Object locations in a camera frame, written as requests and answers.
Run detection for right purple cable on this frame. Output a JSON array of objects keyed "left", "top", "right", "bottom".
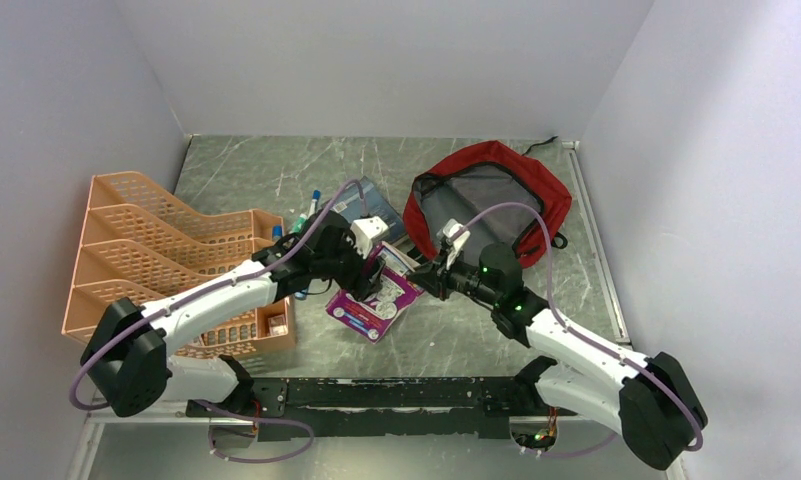
[{"left": 447, "top": 201, "right": 706, "bottom": 460}]

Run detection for orange plastic file organizer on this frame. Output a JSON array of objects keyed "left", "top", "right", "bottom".
[{"left": 61, "top": 171, "right": 284, "bottom": 344}]

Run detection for red student backpack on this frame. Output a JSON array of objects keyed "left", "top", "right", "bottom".
[{"left": 402, "top": 140, "right": 572, "bottom": 268}]

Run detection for small pink box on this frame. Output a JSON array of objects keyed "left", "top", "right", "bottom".
[{"left": 267, "top": 314, "right": 289, "bottom": 336}]

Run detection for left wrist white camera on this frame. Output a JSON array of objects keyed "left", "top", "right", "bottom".
[{"left": 350, "top": 216, "right": 389, "bottom": 259}]

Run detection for dark blue notebook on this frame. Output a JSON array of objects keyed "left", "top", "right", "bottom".
[{"left": 332, "top": 176, "right": 407, "bottom": 244}]

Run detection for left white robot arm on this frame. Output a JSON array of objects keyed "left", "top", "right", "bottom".
[{"left": 69, "top": 217, "right": 388, "bottom": 417}]

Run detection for aluminium frame rail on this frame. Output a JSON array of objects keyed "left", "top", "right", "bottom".
[{"left": 67, "top": 376, "right": 689, "bottom": 480}]

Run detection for purple sticker book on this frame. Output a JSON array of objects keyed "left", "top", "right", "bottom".
[{"left": 325, "top": 242, "right": 424, "bottom": 344}]

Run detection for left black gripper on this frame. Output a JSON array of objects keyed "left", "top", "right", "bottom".
[{"left": 311, "top": 223, "right": 384, "bottom": 299}]

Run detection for wrist white camera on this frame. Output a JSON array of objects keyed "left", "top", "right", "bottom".
[
  {"left": 441, "top": 219, "right": 470, "bottom": 264},
  {"left": 350, "top": 216, "right": 389, "bottom": 259}
]

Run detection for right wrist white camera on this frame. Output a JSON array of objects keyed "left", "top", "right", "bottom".
[{"left": 441, "top": 219, "right": 470, "bottom": 264}]

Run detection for blue tipped white marker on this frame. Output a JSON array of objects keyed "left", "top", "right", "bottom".
[{"left": 307, "top": 190, "right": 321, "bottom": 218}]

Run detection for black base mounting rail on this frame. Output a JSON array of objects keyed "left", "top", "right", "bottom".
[{"left": 185, "top": 376, "right": 552, "bottom": 442}]

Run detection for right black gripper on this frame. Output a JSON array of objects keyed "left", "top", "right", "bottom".
[{"left": 408, "top": 246, "right": 500, "bottom": 307}]

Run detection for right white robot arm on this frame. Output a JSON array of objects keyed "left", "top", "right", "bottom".
[{"left": 407, "top": 244, "right": 708, "bottom": 470}]

